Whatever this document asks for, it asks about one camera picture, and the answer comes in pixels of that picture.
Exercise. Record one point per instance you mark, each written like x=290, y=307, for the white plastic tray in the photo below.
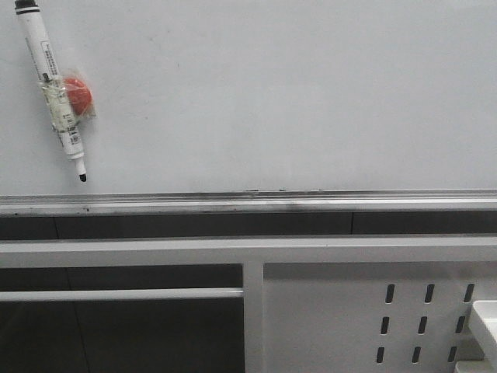
x=482, y=324

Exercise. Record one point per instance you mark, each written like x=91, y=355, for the white metal stand frame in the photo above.
x=332, y=304

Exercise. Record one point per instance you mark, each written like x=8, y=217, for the large white whiteboard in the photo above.
x=258, y=106

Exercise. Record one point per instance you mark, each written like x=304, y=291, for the red round magnet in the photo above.
x=79, y=94

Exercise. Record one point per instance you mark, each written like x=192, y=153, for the white whiteboard marker pen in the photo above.
x=63, y=118

